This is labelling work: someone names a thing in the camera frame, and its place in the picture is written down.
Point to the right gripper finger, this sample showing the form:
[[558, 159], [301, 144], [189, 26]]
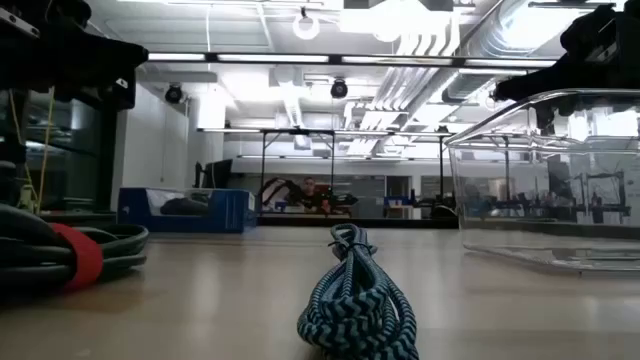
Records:
[[540, 80]]

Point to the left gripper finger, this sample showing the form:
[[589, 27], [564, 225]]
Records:
[[120, 52]]

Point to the clear plastic container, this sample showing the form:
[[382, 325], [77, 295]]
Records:
[[550, 200]]

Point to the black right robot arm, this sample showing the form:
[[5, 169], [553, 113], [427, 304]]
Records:
[[631, 45]]

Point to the black background robot arm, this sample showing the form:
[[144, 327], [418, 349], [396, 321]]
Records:
[[280, 187], [345, 200]]

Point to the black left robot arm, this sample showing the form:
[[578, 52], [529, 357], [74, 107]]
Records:
[[10, 60]]

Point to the black computer monitor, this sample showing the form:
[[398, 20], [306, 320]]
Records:
[[220, 174]]

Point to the blue game controller box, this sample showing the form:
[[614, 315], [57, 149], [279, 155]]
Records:
[[230, 210]]

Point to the person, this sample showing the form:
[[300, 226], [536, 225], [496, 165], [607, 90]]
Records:
[[311, 200]]

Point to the black hanging dome camera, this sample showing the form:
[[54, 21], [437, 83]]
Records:
[[339, 90], [173, 95]]

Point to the thin black background frame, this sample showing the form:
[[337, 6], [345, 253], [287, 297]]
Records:
[[297, 131]]

